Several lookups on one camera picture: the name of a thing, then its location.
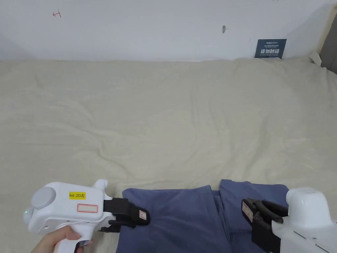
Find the grey padded headboard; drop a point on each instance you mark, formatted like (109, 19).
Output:
(330, 56)

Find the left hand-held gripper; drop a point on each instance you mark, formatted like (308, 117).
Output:
(65, 208)

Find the dark blue sign card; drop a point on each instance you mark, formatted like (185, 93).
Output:
(270, 48)

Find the bed with beige sheet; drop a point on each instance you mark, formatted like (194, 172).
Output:
(158, 118)

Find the person's left hand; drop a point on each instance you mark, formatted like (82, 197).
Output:
(52, 241)

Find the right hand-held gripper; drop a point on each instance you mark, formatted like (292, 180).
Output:
(308, 224)

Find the dark blue shirt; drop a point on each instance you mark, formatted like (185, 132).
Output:
(184, 221)

